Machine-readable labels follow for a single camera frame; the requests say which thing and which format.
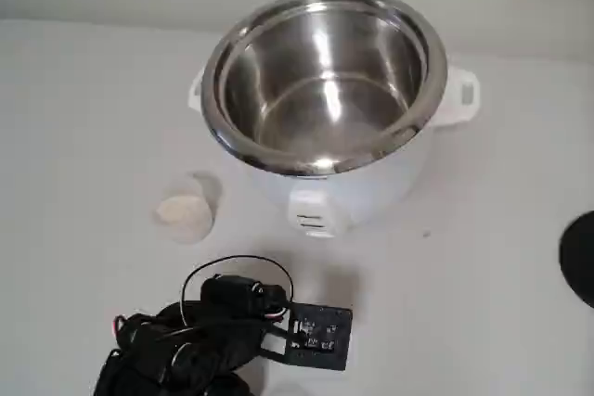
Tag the black round object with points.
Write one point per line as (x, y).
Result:
(580, 261)

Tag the white uncooked rice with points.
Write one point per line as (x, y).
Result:
(183, 213)

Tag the stainless steel inner pot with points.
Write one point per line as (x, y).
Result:
(325, 90)

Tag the white rice cooker housing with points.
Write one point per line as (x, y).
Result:
(371, 196)

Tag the black camera board mount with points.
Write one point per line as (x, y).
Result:
(325, 331)

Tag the translucent plastic measuring cup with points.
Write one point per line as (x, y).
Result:
(204, 187)

